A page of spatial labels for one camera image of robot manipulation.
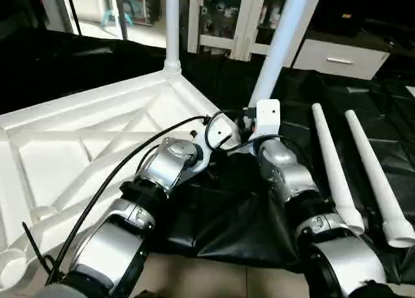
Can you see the white plastic table leg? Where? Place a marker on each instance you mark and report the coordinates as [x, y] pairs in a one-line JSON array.
[[334, 168], [172, 26], [282, 45], [379, 181]]

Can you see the white plastic table top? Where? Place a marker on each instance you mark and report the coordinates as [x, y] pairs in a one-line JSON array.
[[78, 142]]

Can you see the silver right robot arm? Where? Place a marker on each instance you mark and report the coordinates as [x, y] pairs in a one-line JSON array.
[[292, 181]]

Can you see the black work mat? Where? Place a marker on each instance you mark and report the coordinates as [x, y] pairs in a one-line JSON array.
[[220, 227]]

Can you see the white glass-door cabinet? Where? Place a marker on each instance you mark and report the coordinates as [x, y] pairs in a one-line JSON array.
[[240, 26]]

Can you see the white drawer unit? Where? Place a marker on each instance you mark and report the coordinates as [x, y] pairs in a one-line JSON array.
[[340, 58]]

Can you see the blue grey floor appliance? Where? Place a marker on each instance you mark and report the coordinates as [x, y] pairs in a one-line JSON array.
[[136, 6]]

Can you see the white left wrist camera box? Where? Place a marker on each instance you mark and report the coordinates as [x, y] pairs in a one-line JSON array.
[[224, 129]]

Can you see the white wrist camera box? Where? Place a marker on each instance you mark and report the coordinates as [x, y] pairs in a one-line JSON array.
[[266, 118], [224, 129]]

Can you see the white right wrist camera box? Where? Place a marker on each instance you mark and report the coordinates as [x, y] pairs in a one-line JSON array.
[[266, 118]]

